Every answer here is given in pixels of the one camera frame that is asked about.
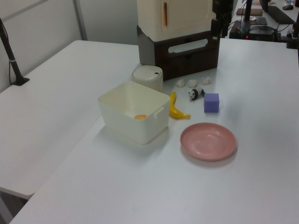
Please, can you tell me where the open cream plastic bin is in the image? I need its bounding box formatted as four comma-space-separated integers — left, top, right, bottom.
97, 80, 171, 146

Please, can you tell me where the black table clamp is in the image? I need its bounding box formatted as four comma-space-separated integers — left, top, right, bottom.
285, 22, 299, 49

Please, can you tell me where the thin black cable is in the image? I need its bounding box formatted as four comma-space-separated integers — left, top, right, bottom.
8, 59, 13, 87

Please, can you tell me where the black keyboard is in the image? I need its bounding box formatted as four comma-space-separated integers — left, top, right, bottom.
265, 5, 295, 24

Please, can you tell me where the black electronics box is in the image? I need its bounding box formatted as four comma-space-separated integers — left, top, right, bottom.
229, 21, 277, 42

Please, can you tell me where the orange box door handle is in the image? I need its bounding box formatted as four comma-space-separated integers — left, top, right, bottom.
163, 2, 169, 27

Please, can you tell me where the dark brown drawer box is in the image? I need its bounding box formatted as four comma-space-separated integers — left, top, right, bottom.
136, 25, 221, 82

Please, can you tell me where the purple cube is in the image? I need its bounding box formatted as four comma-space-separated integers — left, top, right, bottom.
203, 93, 220, 113

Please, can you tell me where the small cream trash can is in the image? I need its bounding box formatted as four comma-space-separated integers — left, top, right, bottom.
130, 65, 164, 92

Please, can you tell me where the black monitor stand post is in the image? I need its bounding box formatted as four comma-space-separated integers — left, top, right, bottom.
243, 0, 253, 23

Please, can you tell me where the yellow toy banana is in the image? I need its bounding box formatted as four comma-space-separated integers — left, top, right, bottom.
169, 91, 191, 119

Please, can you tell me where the cream storage box with handles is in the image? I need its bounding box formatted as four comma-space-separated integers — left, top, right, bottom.
136, 0, 217, 40

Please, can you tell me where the small panda figurine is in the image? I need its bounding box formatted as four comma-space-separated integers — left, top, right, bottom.
188, 88, 206, 101

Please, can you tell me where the pink plate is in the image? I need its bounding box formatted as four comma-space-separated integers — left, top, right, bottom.
179, 122, 237, 161

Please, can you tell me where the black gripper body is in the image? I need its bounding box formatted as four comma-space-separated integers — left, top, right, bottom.
212, 0, 234, 20

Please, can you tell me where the black camera stand pole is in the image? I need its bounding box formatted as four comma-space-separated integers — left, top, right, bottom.
0, 17, 30, 86

